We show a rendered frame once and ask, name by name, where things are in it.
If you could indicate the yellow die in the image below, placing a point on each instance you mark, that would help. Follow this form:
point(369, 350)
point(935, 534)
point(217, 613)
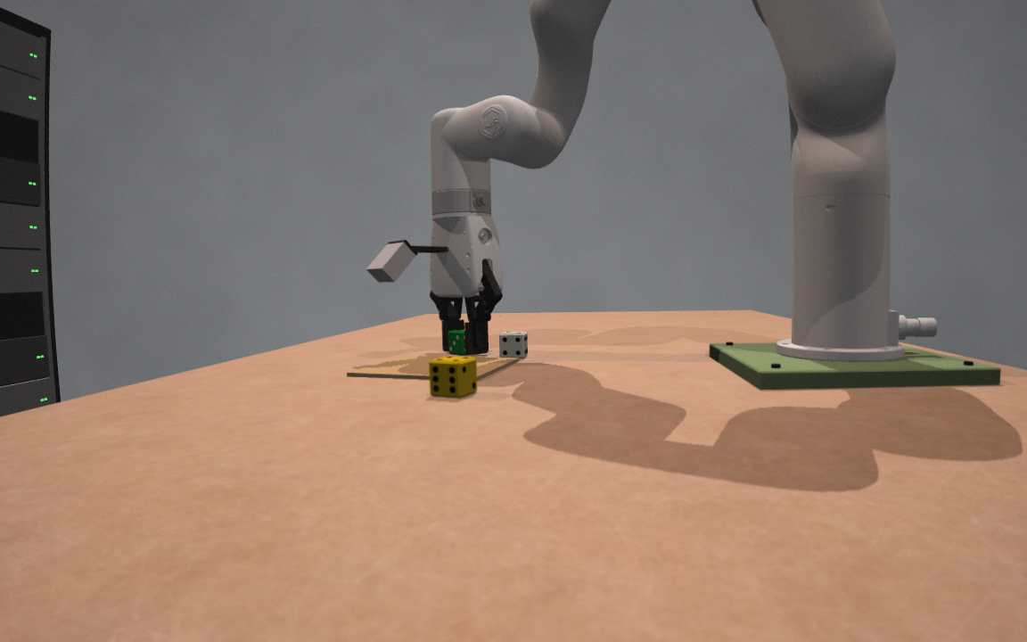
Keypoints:
point(453, 377)

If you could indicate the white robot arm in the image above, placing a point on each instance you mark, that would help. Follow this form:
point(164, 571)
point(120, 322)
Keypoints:
point(839, 58)

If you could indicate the tan square mat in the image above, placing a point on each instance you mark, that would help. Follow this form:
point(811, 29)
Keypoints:
point(417, 367)

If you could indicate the green die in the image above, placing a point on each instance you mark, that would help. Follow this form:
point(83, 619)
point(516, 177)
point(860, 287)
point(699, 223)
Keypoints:
point(456, 342)

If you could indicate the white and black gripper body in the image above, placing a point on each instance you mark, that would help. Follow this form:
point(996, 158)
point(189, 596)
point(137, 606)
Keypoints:
point(457, 273)

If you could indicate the white die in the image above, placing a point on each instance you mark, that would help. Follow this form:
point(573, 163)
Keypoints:
point(513, 345)

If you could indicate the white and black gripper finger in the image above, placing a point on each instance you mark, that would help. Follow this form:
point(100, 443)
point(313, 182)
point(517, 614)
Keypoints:
point(449, 315)
point(476, 330)

